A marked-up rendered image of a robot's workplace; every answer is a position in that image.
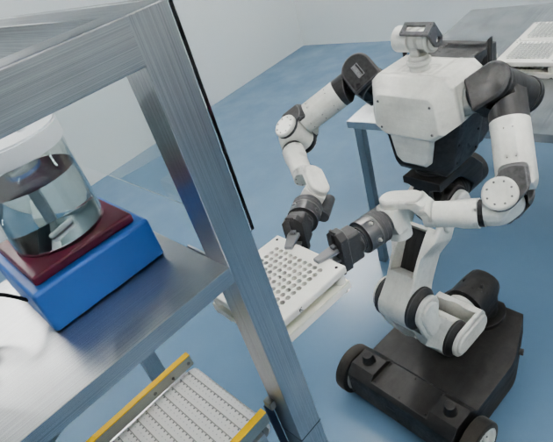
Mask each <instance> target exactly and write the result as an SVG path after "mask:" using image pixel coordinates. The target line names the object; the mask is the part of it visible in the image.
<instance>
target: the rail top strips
mask: <svg viewBox="0 0 553 442"><path fill-rule="evenodd" d="M188 357H189V354H187V353H184V354H183V355H182V356H181V357H179V358H178V359H177V360H176V361H175V362H174V363H173V364H172V365H170V366H169V367H168V368H167V369H166V370H165V371H164V372H163V373H161V374H160V375H159V376H158V377H157V378H156V379H155V380H153V381H152V382H151V383H150V384H149V385H148V386H147V387H146V388H144V389H143V390H142V391H141V392H140V393H139V394H138V395H137V396H136V397H134V399H133V400H132V401H131V402H129V403H128V404H127V405H126V406H125V407H124V408H123V409H122V410H120V411H119V412H118V413H117V414H116V415H115V416H114V417H113V418H111V419H110V420H109V421H108V422H107V423H106V424H105V425H103V426H102V427H101V428H100V429H99V430H98V431H97V432H96V433H94V434H93V435H92V436H91V437H90V438H89V439H88V440H87V441H85V442H95V441H96V440H97V439H98V438H99V437H100V436H101V435H102V434H104V433H105V432H106V431H107V430H108V429H109V428H110V427H111V426H112V425H114V424H115V423H116V422H117V421H118V420H119V419H120V418H121V417H123V416H124V415H125V414H126V413H127V411H129V410H130V409H131V408H132V407H133V406H134V405H135V404H136V403H137V402H138V401H140V400H141V399H142V398H143V397H144V396H145V395H146V394H147V393H148V392H150V391H151V390H152V389H153V388H154V387H155V386H156V385H157V384H158V383H160V382H161V381H162V380H163V379H164V378H165V377H166V376H167V375H169V374H170V373H171V372H172V371H173V370H174V369H175V368H176V367H178V366H179V365H180V364H181V363H182V362H183V361H184V360H185V359H187V358H188ZM265 414H266V411H264V410H263V409H259V410H258V411H257V412H256V413H255V415H254V416H253V417H252V418H251V419H250V420H249V421H248V422H247V423H246V424H245V425H244V427H243V428H242V429H241V430H240V431H239V432H238V433H237V434H236V435H235V436H234V437H233V439H232V440H231V441H230V442H240V441H241V440H242V439H243V438H244V437H245V436H246V435H247V434H248V432H249V431H250V430H251V429H252V428H253V427H254V426H255V425H256V424H257V423H258V421H259V420H260V419H261V418H262V417H263V416H264V415H265Z"/></svg>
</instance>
